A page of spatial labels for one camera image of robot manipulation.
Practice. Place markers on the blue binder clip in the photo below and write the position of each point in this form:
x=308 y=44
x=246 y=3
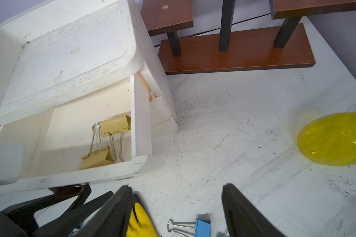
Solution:
x=199 y=228

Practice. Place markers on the yellow black work glove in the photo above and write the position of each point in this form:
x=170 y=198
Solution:
x=140 y=224

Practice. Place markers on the yellow binder clip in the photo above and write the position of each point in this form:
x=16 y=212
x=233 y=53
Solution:
x=119 y=124
x=97 y=158

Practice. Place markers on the yellow spray bottle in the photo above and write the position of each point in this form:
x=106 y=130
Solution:
x=330 y=140

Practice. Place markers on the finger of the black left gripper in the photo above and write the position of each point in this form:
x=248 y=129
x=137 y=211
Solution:
x=19 y=220

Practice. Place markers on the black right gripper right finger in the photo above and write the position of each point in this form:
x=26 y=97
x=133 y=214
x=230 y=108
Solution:
x=243 y=219

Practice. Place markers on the brown wooden step shelf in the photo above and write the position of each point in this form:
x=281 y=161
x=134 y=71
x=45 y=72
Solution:
x=283 y=47

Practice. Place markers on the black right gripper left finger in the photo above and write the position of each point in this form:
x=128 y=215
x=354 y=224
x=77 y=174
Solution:
x=113 y=218

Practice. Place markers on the white plastic drawer cabinet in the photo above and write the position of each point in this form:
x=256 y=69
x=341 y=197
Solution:
x=66 y=65

